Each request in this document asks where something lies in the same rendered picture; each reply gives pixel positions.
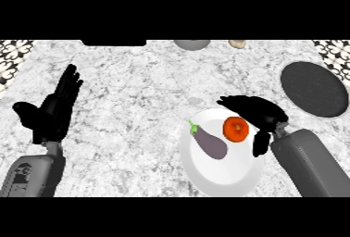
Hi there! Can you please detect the white plate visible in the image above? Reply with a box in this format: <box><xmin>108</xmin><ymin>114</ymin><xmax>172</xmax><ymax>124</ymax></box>
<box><xmin>179</xmin><ymin>107</ymin><xmax>268</xmax><ymax>197</ymax></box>

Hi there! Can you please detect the grey bowl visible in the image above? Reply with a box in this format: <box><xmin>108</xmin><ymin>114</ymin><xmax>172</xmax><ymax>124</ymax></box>
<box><xmin>173</xmin><ymin>40</ymin><xmax>212</xmax><ymax>52</ymax></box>

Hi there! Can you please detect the dark grey pan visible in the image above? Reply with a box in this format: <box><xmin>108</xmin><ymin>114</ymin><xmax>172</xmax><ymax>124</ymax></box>
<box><xmin>280</xmin><ymin>60</ymin><xmax>350</xmax><ymax>119</ymax></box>

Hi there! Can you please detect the black appliance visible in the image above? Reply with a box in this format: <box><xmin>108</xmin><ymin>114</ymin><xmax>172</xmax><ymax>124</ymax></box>
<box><xmin>82</xmin><ymin>40</ymin><xmax>148</xmax><ymax>47</ymax></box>

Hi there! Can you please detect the purple eggplant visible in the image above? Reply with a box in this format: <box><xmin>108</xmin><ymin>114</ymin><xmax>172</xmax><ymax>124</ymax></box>
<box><xmin>188</xmin><ymin>119</ymin><xmax>231</xmax><ymax>161</ymax></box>

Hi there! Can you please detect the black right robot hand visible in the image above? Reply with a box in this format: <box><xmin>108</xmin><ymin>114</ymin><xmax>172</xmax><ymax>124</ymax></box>
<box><xmin>215</xmin><ymin>94</ymin><xmax>290</xmax><ymax>158</ymax></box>

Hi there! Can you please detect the beige garlic bulb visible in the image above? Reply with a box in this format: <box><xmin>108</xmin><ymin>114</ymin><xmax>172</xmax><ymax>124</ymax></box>
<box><xmin>228</xmin><ymin>40</ymin><xmax>249</xmax><ymax>50</ymax></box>

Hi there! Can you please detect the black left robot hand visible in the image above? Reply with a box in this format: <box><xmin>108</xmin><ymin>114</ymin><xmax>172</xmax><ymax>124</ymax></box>
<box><xmin>11</xmin><ymin>63</ymin><xmax>85</xmax><ymax>145</ymax></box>

